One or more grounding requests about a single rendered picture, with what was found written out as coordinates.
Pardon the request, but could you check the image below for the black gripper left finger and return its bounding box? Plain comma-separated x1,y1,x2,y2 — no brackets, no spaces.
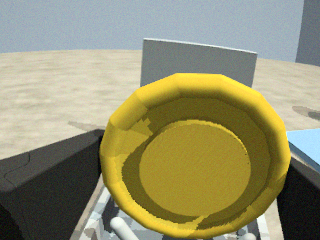
0,129,105,240

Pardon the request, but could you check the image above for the light blue mat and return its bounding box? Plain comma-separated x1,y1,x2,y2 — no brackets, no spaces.
287,129,320,173

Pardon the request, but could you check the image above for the yellow plate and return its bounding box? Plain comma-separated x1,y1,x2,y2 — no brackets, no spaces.
99,73,291,239

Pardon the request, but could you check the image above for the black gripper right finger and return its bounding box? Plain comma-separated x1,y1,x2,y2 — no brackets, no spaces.
276,157,320,240

